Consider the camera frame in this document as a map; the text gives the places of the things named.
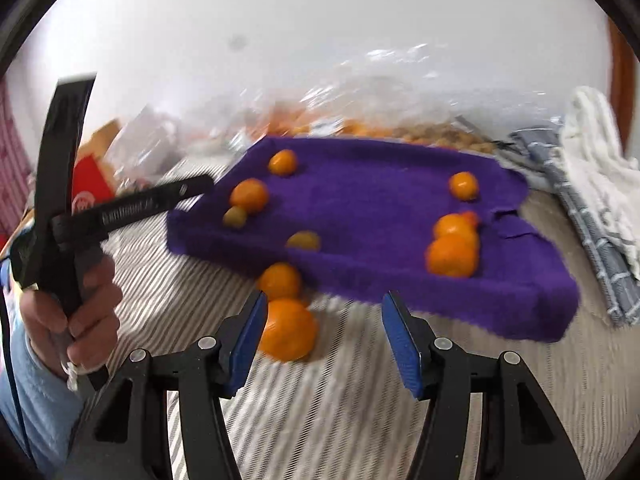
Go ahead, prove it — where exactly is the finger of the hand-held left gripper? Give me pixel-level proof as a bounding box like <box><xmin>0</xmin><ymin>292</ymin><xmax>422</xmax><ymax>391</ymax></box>
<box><xmin>167</xmin><ymin>174</ymin><xmax>215</xmax><ymax>204</ymax></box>

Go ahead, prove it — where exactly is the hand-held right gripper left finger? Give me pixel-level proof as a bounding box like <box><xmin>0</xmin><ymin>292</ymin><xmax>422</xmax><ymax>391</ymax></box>
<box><xmin>67</xmin><ymin>290</ymin><xmax>270</xmax><ymax>480</ymax></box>

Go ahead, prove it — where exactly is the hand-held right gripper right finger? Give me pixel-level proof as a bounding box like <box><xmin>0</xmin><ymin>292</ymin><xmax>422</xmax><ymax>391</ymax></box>
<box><xmin>381</xmin><ymin>290</ymin><xmax>586</xmax><ymax>480</ymax></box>

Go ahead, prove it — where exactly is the large orange mandarin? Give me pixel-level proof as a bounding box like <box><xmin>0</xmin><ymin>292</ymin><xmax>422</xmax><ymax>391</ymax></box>
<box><xmin>257</xmin><ymin>298</ymin><xmax>320</xmax><ymax>363</ymax></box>

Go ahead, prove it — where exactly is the small green mandarin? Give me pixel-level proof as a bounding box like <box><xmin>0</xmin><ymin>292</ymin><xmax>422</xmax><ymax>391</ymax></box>
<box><xmin>222</xmin><ymin>205</ymin><xmax>249</xmax><ymax>229</ymax></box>
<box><xmin>286</xmin><ymin>230</ymin><xmax>322</xmax><ymax>252</ymax></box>

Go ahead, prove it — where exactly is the purple towel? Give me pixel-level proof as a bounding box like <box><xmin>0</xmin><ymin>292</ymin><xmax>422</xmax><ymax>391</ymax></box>
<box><xmin>166</xmin><ymin>135</ymin><xmax>582</xmax><ymax>343</ymax></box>

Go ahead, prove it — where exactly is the person's left forearm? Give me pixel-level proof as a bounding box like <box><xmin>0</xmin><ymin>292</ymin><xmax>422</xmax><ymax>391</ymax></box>
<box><xmin>0</xmin><ymin>310</ymin><xmax>86</xmax><ymax>466</ymax></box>

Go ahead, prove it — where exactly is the clear bag of brown fruits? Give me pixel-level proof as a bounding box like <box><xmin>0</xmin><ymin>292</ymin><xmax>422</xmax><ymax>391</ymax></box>
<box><xmin>340</xmin><ymin>45</ymin><xmax>566</xmax><ymax>157</ymax></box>

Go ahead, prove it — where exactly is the person's left hand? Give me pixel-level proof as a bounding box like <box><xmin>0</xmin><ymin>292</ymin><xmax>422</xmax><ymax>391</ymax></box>
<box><xmin>20</xmin><ymin>255</ymin><xmax>123</xmax><ymax>378</ymax></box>

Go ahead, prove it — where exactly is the red paper bag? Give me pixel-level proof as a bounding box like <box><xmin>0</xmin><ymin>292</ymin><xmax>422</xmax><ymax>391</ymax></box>
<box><xmin>70</xmin><ymin>155</ymin><xmax>118</xmax><ymax>216</ymax></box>

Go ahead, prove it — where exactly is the pink checkered cloth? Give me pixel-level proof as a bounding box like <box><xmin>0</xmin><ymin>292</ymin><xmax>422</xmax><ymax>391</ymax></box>
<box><xmin>0</xmin><ymin>80</ymin><xmax>33</xmax><ymax>241</ymax></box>

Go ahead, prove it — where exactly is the translucent white plastic bag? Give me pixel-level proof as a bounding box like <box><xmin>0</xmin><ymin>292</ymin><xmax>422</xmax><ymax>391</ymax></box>
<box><xmin>107</xmin><ymin>105</ymin><xmax>186</xmax><ymax>186</ymax></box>

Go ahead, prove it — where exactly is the grey striped bed sheet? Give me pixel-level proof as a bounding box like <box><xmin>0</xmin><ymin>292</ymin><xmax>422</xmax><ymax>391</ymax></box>
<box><xmin>100</xmin><ymin>155</ymin><xmax>640</xmax><ymax>480</ymax></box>

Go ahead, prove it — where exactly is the clear bag of mandarins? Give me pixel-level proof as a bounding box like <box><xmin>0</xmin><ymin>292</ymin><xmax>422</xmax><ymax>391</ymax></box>
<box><xmin>235</xmin><ymin>87</ymin><xmax>396</xmax><ymax>140</ymax></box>

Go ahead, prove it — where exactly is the grey plaid cloth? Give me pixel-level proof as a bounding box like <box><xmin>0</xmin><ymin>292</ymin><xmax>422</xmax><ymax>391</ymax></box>
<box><xmin>510</xmin><ymin>125</ymin><xmax>640</xmax><ymax>328</ymax></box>

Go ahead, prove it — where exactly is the white knit towel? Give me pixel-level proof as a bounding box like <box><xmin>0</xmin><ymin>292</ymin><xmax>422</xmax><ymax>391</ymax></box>
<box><xmin>557</xmin><ymin>86</ymin><xmax>640</xmax><ymax>281</ymax></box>

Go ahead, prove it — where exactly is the black cable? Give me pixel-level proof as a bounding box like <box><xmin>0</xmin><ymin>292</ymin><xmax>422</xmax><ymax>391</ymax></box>
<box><xmin>0</xmin><ymin>285</ymin><xmax>32</xmax><ymax>461</ymax></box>

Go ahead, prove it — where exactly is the brown wooden frame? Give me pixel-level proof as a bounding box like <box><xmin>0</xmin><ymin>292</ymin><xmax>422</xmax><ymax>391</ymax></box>
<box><xmin>606</xmin><ymin>20</ymin><xmax>640</xmax><ymax>136</ymax></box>

